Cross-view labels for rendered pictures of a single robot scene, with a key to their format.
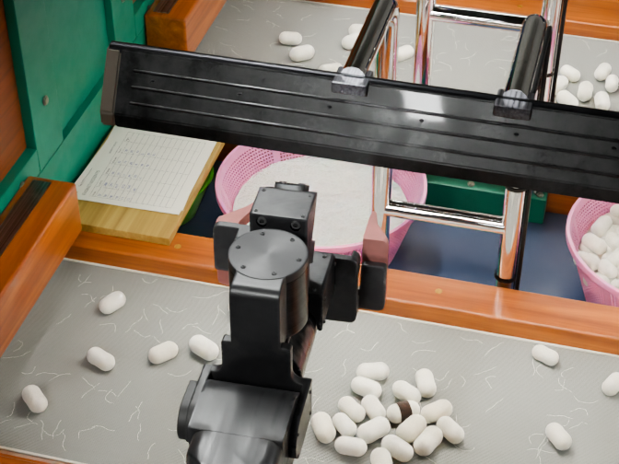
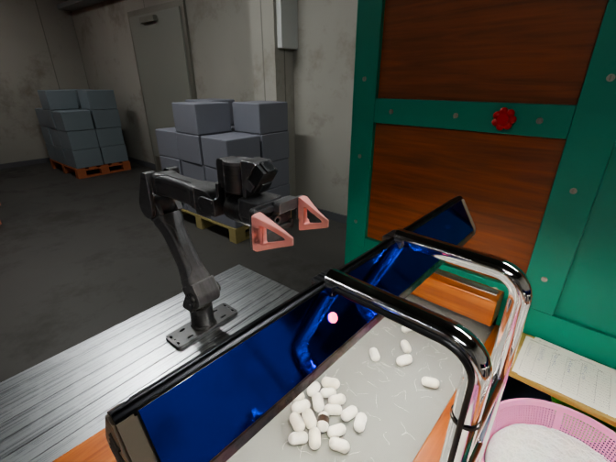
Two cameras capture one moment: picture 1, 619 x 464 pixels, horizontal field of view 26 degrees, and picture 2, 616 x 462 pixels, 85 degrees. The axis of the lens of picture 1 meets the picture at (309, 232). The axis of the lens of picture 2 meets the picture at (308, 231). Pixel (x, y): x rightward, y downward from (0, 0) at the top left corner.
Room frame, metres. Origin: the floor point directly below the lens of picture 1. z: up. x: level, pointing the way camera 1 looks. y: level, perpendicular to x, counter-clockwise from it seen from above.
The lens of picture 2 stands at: (1.14, -0.48, 1.31)
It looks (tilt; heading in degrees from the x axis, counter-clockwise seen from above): 24 degrees down; 117
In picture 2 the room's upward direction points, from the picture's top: straight up
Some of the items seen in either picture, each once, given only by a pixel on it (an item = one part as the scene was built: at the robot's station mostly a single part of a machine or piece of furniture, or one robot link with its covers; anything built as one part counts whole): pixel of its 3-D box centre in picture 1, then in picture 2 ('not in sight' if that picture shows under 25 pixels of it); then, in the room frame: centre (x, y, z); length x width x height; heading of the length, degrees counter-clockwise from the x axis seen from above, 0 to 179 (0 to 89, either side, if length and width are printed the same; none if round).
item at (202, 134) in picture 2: not in sight; (224, 163); (-1.11, 2.08, 0.57); 1.10 x 0.73 x 1.14; 168
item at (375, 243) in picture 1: (348, 249); (278, 231); (0.85, -0.03, 1.07); 0.09 x 0.07 x 0.07; 168
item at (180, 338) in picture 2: not in sight; (202, 314); (0.52, 0.07, 0.71); 0.20 x 0.07 x 0.08; 78
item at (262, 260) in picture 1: (253, 342); (230, 185); (0.69, 0.04, 1.12); 0.12 x 0.09 x 0.12; 168
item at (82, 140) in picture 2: not in sight; (81, 130); (-4.54, 2.76, 0.60); 1.15 x 0.77 x 1.19; 168
